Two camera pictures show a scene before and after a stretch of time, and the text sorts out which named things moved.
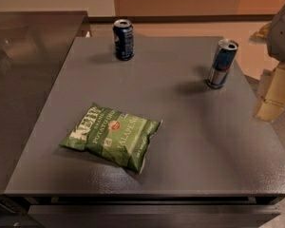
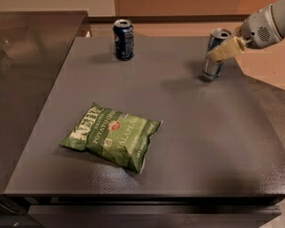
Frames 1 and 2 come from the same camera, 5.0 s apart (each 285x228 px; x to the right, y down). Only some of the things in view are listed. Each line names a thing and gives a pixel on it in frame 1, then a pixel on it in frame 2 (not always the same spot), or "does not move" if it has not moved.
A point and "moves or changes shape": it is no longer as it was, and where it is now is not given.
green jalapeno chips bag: (119, 138) does not move
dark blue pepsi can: (123, 40) does not move
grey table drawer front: (150, 216) does not move
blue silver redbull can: (222, 62) moves or changes shape
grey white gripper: (282, 37) -> (256, 29)
